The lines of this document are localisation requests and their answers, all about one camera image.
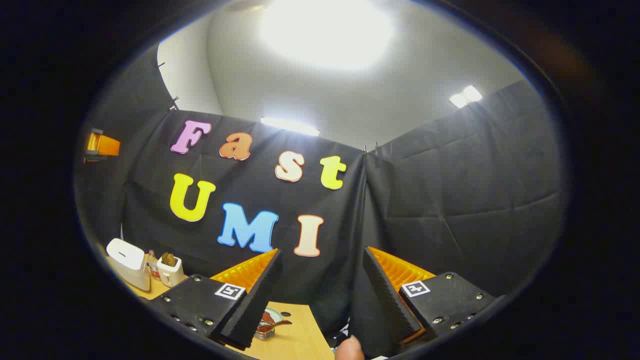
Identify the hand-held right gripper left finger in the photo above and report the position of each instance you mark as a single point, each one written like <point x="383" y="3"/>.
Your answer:
<point x="255" y="300"/>

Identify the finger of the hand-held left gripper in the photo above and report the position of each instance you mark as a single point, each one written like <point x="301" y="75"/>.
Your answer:
<point x="106" y="145"/>

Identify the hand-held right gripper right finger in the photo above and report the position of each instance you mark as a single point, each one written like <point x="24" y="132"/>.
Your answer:
<point x="380" y="305"/>

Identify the brown wooden spoon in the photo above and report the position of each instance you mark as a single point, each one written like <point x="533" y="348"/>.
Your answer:
<point x="272" y="326"/>

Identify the white rice cooker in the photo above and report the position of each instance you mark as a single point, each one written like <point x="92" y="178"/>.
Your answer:
<point x="127" y="262"/>

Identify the light green plate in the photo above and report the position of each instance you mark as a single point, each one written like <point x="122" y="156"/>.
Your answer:
<point x="275" y="314"/>

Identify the white toaster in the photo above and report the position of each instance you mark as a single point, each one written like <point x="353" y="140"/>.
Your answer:
<point x="172" y="275"/>

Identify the brown toast slice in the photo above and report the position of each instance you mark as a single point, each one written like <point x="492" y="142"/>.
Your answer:
<point x="168" y="259"/>

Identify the clear bottle with red label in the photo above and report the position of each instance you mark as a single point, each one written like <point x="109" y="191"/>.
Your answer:
<point x="153" y="265"/>

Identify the black backdrop cloth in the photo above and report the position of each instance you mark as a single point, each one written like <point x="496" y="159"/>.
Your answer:
<point x="425" y="200"/>

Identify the ceiling light panel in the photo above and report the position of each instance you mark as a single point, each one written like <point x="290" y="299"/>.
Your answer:
<point x="290" y="126"/>
<point x="466" y="96"/>
<point x="327" y="30"/>

